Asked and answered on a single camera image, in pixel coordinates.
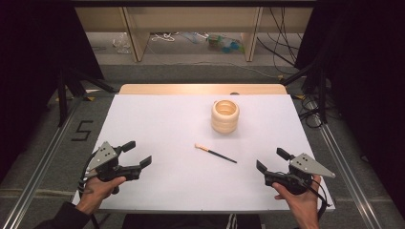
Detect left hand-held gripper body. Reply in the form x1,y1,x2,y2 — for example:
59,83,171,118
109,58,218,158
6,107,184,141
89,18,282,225
85,140,143,196

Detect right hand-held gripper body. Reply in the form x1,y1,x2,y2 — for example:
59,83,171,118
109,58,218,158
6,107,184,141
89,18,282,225
263,153,336,196

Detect black-handled makeup brush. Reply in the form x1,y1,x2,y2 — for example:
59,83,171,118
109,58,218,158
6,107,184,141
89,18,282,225
194,143,239,165

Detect beige ribbed brush holder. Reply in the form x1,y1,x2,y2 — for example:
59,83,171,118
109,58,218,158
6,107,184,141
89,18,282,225
210,98,241,135

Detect person's right hand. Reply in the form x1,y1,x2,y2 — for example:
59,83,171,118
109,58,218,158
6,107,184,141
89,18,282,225
271,175,323,223

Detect person's left hand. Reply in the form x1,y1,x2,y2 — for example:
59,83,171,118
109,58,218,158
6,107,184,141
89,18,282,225
75,176,127,216

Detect white table cover board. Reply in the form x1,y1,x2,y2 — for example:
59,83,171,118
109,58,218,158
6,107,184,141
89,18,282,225
72,94,336,215

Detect black metal stand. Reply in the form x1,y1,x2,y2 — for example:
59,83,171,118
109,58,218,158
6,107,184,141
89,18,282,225
280,60,329,125
56,65,117,128

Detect wooden table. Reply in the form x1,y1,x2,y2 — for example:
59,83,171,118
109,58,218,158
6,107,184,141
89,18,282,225
118,83,288,95

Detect clear plastic bag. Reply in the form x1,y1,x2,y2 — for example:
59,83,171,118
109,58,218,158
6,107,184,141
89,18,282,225
112,32,133,54

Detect dark curtain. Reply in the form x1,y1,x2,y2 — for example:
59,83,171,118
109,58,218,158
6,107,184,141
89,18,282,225
294,0,405,211
0,0,105,185

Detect coloured plastic toys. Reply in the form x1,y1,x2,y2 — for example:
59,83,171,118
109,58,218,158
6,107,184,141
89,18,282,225
205,33,245,54

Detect wooden shelf unit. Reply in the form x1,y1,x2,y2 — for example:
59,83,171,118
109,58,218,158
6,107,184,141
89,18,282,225
75,6,314,63

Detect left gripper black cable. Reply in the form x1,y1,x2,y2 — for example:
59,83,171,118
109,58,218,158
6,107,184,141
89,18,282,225
77,151,101,229

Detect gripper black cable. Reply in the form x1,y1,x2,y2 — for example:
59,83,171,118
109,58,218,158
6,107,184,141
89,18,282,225
77,151,101,229
305,182,330,221

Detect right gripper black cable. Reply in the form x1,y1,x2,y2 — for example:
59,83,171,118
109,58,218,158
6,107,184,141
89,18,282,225
305,182,330,221

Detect aluminium floor rail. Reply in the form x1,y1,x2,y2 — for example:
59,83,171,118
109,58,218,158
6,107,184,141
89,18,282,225
1,104,80,229
319,122,384,229

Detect white rope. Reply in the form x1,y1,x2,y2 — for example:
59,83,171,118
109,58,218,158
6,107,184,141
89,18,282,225
150,31,180,43

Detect bundle of black cables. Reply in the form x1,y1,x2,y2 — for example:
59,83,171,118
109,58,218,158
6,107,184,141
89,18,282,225
256,7,323,130

